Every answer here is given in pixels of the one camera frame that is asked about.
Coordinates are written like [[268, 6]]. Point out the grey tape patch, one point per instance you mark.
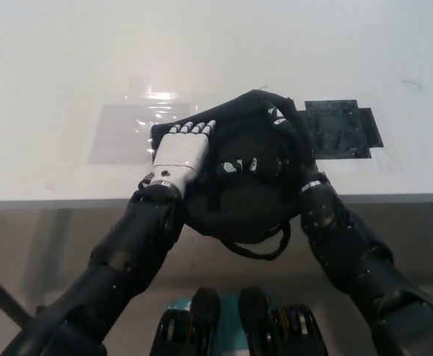
[[120, 135]]

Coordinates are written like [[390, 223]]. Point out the robot legs black teal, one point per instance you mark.
[[238, 326]]

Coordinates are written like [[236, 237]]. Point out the black tape patch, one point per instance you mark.
[[339, 130]]

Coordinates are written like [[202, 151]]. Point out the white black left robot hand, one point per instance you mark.
[[181, 150]]

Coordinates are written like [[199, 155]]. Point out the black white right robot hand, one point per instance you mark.
[[279, 122]]

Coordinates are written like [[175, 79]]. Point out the black table leg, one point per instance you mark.
[[1, 296]]

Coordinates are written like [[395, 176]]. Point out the black soft travel bag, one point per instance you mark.
[[253, 200]]

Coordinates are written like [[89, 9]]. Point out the clear plastic film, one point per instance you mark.
[[157, 100]]

